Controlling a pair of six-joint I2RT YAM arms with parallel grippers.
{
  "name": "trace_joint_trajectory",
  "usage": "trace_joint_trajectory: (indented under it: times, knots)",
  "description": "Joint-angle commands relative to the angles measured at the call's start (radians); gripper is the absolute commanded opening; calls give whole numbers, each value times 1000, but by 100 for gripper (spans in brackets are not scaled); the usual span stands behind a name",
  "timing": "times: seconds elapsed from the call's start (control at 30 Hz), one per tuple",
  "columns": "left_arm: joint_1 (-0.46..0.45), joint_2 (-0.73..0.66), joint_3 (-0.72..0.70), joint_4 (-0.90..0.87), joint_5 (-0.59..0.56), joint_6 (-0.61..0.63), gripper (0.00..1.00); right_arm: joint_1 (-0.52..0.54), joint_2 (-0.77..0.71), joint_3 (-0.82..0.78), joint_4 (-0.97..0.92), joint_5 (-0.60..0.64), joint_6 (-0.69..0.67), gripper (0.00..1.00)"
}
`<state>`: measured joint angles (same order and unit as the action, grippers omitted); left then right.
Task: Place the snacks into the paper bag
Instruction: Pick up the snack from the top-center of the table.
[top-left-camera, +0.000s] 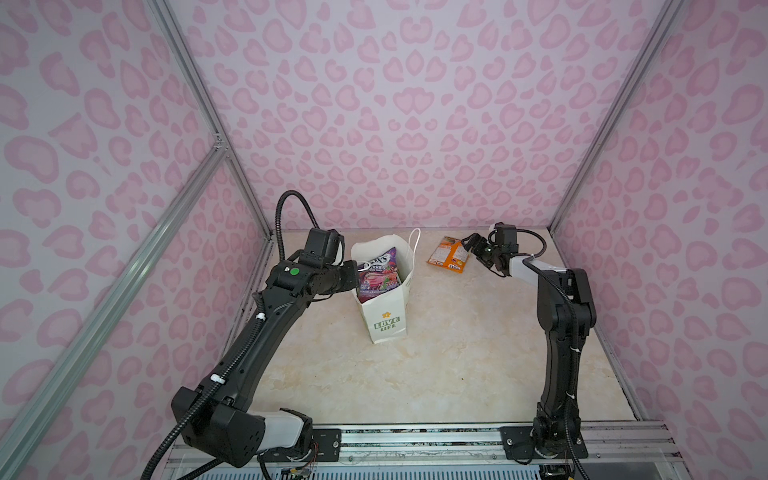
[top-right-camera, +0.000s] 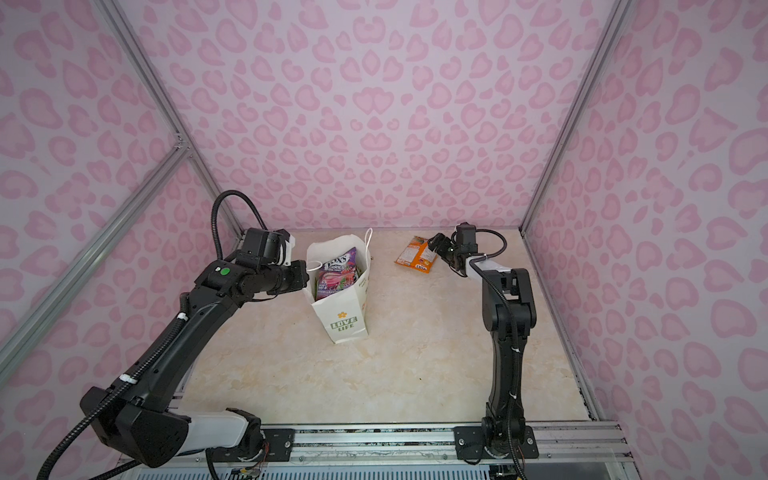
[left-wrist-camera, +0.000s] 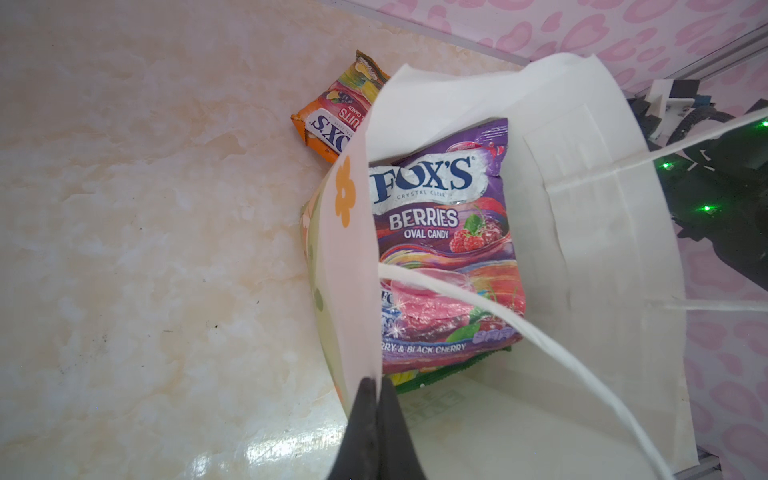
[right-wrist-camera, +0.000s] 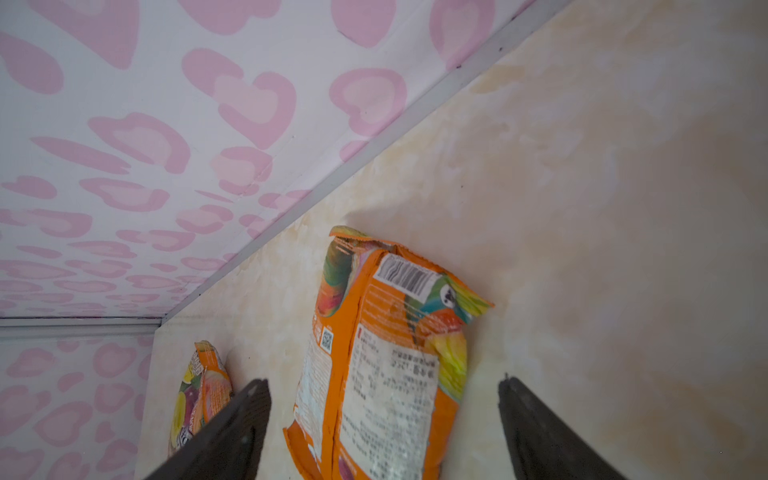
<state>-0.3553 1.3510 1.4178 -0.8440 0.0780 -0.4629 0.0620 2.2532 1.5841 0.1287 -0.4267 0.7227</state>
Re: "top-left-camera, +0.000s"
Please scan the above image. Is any purple berries Fox's candy bag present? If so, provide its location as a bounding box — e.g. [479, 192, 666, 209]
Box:
[357, 247, 401, 303]

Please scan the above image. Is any orange candy bag back side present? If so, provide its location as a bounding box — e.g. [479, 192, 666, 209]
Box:
[427, 236, 469, 274]

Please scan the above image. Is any white paper gift bag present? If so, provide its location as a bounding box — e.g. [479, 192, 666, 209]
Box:
[351, 228, 421, 344]

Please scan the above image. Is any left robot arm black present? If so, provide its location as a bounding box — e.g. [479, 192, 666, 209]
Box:
[170, 228, 358, 467]

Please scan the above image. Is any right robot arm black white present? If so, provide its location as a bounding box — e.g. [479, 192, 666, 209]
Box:
[461, 223, 597, 462]

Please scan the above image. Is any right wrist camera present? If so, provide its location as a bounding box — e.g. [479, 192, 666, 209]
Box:
[488, 222, 519, 255]

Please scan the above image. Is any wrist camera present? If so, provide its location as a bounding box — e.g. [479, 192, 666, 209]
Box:
[329, 229, 345, 266]
[488, 222, 519, 255]

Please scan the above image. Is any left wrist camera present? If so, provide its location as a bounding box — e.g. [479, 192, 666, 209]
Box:
[329, 229, 345, 266]

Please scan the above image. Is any aluminium frame profile diagonal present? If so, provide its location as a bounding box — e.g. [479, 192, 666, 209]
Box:
[1, 144, 228, 479]

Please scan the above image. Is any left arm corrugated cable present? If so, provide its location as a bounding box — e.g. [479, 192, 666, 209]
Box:
[139, 190, 320, 480]

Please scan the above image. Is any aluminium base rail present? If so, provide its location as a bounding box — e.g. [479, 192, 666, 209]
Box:
[161, 421, 679, 480]

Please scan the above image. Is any aluminium frame post right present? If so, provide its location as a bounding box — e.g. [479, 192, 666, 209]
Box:
[548, 0, 689, 237]

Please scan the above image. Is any aluminium frame post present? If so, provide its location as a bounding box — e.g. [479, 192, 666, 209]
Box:
[145, 0, 272, 237]
[548, 0, 689, 237]

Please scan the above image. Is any aluminium frame post left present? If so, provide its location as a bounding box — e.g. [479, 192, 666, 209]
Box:
[145, 0, 272, 237]

